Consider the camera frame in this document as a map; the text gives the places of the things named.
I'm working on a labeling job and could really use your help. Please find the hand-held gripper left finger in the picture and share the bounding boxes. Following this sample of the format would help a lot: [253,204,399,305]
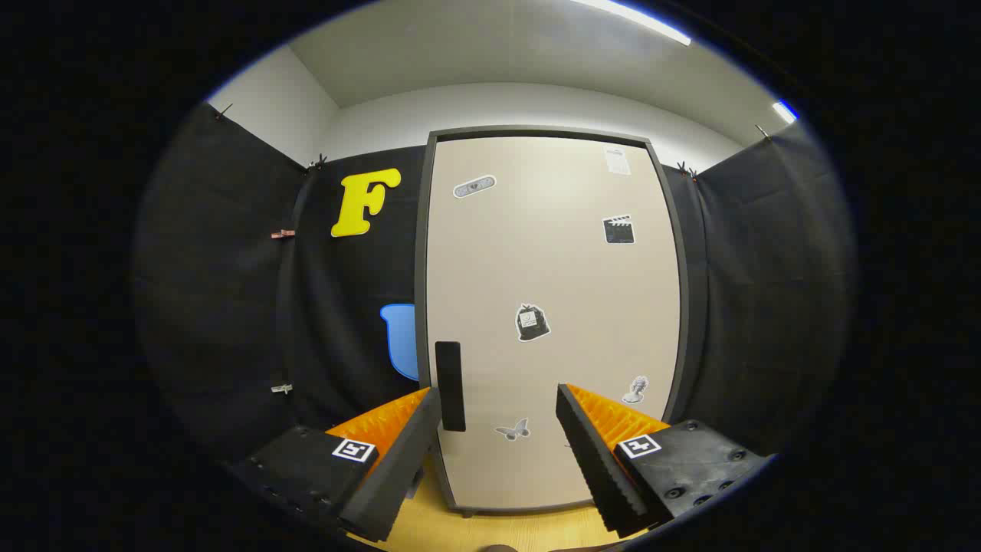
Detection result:
[226,387,444,544]

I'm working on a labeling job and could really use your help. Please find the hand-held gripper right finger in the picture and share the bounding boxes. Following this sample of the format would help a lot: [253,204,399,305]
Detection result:
[556,383,771,539]

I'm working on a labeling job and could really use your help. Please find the black backdrop cloth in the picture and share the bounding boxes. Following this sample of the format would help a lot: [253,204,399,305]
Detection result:
[132,103,855,468]

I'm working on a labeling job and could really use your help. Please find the grey shoe cabinet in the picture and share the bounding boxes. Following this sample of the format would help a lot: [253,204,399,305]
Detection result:
[414,126,689,518]

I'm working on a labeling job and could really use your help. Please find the black door handle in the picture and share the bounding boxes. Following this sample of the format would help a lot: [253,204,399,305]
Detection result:
[435,341,467,432]

